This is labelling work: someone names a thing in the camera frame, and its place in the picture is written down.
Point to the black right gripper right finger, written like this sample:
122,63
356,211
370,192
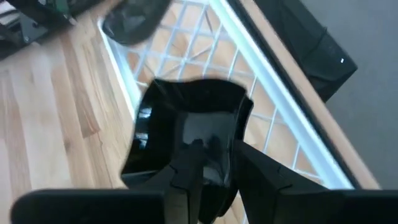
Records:
261,189

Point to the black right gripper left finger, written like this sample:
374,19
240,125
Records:
185,193

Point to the black wavy square mini plate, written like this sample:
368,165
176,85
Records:
133,25
161,130

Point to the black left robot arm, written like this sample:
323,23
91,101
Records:
37,9

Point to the white lattice shelf rack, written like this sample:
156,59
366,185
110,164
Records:
279,93

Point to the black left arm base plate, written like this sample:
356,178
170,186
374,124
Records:
15,40

